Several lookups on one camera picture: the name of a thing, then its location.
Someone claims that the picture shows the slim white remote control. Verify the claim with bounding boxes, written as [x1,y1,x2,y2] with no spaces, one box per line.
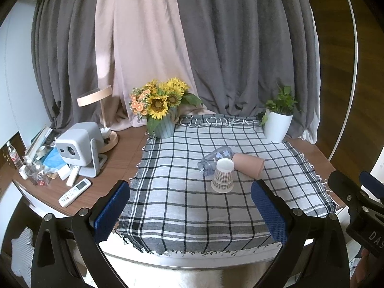
[66,167,80,186]

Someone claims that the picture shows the grey curtain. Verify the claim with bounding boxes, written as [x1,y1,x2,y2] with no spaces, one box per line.
[174,0,320,144]
[31,0,120,132]

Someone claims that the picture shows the white star-shaped cushion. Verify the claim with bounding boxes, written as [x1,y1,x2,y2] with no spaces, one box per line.
[11,227,35,277]

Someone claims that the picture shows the pink curtain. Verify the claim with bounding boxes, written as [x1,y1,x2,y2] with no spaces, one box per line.
[96,0,207,130]

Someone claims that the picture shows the clear water bottle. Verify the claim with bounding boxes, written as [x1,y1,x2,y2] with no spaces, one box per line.
[6,142,24,169]

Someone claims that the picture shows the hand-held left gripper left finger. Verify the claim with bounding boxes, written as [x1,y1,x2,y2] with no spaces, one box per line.
[31,180,131,288]

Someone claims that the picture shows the white curved pole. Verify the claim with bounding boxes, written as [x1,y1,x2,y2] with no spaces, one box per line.
[328,0,360,163]

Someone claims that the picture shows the patterned paper cup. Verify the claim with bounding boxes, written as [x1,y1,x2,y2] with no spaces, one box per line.
[211,158,235,193]

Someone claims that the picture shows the green potted plant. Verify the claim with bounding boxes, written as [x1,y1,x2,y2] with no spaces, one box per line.
[259,85,302,126]

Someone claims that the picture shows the white and wood desk lamp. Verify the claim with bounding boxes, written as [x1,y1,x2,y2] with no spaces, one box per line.
[76,85,119,153]

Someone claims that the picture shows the ribbed blue-green vase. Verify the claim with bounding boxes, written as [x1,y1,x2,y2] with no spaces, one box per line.
[151,108,177,139]

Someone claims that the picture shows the white remote control with buttons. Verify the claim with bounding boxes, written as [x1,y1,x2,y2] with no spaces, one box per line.
[58,178,91,207]

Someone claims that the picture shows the clear blue plastic bottle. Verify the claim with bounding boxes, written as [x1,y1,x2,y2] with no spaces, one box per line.
[197,146,234,177]

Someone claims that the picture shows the white projector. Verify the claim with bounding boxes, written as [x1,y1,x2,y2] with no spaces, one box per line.
[55,122,108,178]

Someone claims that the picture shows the small glass bottles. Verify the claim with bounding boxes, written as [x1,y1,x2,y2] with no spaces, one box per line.
[24,161,52,186]

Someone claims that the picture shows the white plant pot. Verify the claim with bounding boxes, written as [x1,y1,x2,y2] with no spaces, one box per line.
[264,109,294,142]

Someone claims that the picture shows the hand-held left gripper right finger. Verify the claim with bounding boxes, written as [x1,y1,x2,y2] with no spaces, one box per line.
[250,179,351,288]

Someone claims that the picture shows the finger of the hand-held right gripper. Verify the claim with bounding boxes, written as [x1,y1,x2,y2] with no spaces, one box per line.
[359,171,384,194]
[328,170,384,217]

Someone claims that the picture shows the pink cup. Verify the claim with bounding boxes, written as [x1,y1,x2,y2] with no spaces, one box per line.
[232,153,265,178]

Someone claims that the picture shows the sunflower bouquet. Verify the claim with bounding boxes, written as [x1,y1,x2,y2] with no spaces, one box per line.
[129,78,204,135]

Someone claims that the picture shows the blue cloth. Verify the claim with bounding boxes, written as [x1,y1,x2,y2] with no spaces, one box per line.
[42,149,67,168]

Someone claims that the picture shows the checked black and white cloth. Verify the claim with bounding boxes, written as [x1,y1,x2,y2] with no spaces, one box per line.
[115,114,336,256]

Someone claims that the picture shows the person's right hand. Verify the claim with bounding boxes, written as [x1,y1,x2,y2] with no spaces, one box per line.
[350,247,384,288]

